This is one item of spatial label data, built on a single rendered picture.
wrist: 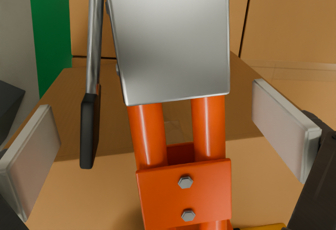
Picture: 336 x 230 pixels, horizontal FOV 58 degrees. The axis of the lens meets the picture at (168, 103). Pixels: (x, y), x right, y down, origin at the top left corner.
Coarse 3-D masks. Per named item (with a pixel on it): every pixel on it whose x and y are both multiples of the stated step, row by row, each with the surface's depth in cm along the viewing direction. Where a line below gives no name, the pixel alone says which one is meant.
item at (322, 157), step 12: (324, 144) 13; (324, 156) 12; (312, 168) 11; (324, 168) 11; (312, 180) 11; (324, 180) 11; (312, 192) 10; (324, 192) 10; (300, 204) 10; (312, 204) 10; (324, 204) 10; (300, 216) 9; (312, 216) 9; (324, 216) 9; (288, 228) 9; (300, 228) 9; (312, 228) 9; (324, 228) 9
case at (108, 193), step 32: (64, 96) 54; (224, 96) 48; (64, 128) 42; (128, 128) 40; (256, 128) 38; (64, 160) 35; (96, 160) 35; (128, 160) 35; (256, 160) 37; (64, 192) 36; (96, 192) 37; (128, 192) 37; (256, 192) 39; (288, 192) 40; (32, 224) 38; (64, 224) 38; (96, 224) 39; (128, 224) 39; (256, 224) 41
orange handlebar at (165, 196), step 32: (160, 128) 19; (192, 128) 20; (224, 128) 20; (160, 160) 20; (192, 160) 22; (224, 160) 19; (160, 192) 20; (192, 192) 20; (224, 192) 20; (160, 224) 21; (224, 224) 22
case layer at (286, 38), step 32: (256, 0) 69; (288, 0) 69; (320, 0) 70; (256, 32) 72; (288, 32) 72; (320, 32) 73; (256, 64) 75; (288, 64) 76; (320, 64) 76; (288, 96) 79; (320, 96) 80
